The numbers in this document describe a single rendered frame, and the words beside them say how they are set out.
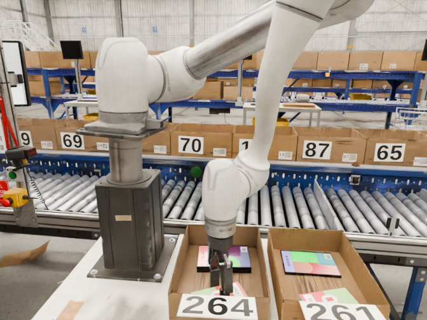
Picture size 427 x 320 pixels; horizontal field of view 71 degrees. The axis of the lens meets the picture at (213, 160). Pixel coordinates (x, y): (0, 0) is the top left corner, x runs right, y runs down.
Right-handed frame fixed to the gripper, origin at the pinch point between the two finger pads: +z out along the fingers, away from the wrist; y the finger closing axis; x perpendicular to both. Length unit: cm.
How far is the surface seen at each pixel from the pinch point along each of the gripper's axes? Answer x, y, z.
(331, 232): 49, -9, -5
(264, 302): 7.7, 13.5, -4.8
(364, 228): 78, -20, 5
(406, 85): 874, -642, -11
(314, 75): 361, -435, -50
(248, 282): 11.8, -3.5, 2.9
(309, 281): 30.9, 3.1, 2.7
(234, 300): -0.4, 11.9, -6.7
